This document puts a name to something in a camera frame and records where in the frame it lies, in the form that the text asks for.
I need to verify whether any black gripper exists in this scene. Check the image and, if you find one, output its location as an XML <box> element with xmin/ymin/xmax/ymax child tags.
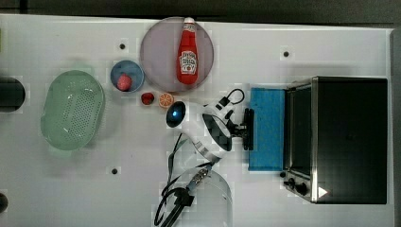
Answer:
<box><xmin>226</xmin><ymin>108</ymin><xmax>254</xmax><ymax>150</ymax></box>

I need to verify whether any black silver toaster oven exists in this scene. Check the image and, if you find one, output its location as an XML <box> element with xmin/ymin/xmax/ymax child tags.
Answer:
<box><xmin>247</xmin><ymin>75</ymin><xmax>389</xmax><ymax>205</ymax></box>

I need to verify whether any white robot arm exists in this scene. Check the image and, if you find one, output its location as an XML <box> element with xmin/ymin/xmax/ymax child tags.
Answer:
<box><xmin>161</xmin><ymin>101</ymin><xmax>254</xmax><ymax>227</ymax></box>

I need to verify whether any orange slice toy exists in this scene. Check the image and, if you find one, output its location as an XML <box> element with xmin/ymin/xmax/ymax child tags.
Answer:
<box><xmin>159</xmin><ymin>93</ymin><xmax>174</xmax><ymax>109</ymax></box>

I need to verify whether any red ketchup bottle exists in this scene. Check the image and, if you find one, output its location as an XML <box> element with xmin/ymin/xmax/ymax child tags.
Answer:
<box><xmin>176</xmin><ymin>17</ymin><xmax>199</xmax><ymax>85</ymax></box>

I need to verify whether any red toy strawberry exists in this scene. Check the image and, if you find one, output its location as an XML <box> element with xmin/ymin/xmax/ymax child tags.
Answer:
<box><xmin>141</xmin><ymin>93</ymin><xmax>155</xmax><ymax>105</ymax></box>

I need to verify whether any grey round plate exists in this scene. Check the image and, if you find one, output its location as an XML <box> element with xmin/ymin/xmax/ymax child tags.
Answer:
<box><xmin>140</xmin><ymin>17</ymin><xmax>214</xmax><ymax>93</ymax></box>

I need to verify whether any blue bowl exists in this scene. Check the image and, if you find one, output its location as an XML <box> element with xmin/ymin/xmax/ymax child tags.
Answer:
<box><xmin>110</xmin><ymin>60</ymin><xmax>145</xmax><ymax>93</ymax></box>

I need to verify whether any pink toy fruit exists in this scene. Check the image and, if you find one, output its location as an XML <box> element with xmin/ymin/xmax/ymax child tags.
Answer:
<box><xmin>117</xmin><ymin>74</ymin><xmax>132</xmax><ymax>92</ymax></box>

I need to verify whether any green perforated colander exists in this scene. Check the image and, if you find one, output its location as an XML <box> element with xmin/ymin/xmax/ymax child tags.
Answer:
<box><xmin>40</xmin><ymin>69</ymin><xmax>105</xmax><ymax>157</ymax></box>

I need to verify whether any black round pan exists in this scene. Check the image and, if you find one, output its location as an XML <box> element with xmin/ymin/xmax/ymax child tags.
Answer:
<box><xmin>0</xmin><ymin>77</ymin><xmax>26</xmax><ymax>113</ymax></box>

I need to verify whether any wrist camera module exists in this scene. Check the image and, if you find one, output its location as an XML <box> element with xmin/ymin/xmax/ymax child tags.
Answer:
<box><xmin>205</xmin><ymin>96</ymin><xmax>235</xmax><ymax>122</ymax></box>

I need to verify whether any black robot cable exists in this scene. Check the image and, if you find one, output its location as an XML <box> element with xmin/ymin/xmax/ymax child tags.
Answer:
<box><xmin>153</xmin><ymin>88</ymin><xmax>246</xmax><ymax>227</ymax></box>

